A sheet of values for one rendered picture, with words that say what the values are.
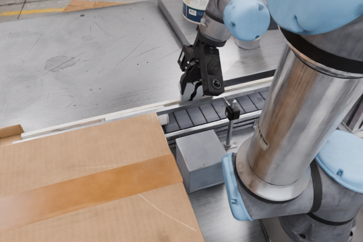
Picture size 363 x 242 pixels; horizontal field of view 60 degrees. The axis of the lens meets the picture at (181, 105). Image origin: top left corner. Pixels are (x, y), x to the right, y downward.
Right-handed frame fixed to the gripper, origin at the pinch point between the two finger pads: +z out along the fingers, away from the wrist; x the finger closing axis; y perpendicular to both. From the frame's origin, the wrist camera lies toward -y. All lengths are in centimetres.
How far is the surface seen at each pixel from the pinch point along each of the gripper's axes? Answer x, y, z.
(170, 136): 4.4, -4.9, 6.4
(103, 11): 8, 80, 13
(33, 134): 36.1, 3.4, 14.1
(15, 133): 40.0, 13.1, 23.3
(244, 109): -16.8, -2.5, -1.5
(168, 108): 7.0, -3.5, -1.6
